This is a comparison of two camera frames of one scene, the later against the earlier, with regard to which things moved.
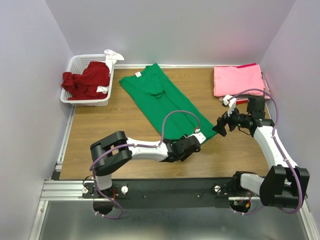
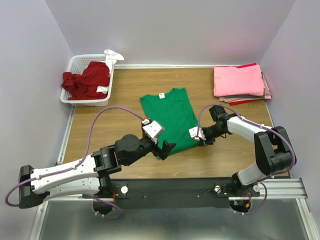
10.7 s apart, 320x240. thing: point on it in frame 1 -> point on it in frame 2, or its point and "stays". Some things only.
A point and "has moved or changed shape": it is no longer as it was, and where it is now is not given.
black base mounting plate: (179, 193) stays
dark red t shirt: (84, 86) stays
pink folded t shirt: (229, 81) stays
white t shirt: (111, 58) stays
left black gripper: (181, 139) -> (166, 149)
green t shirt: (150, 86) has moved or changed shape
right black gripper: (219, 127) -> (207, 141)
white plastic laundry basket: (77, 63) stays
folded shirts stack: (230, 81) stays
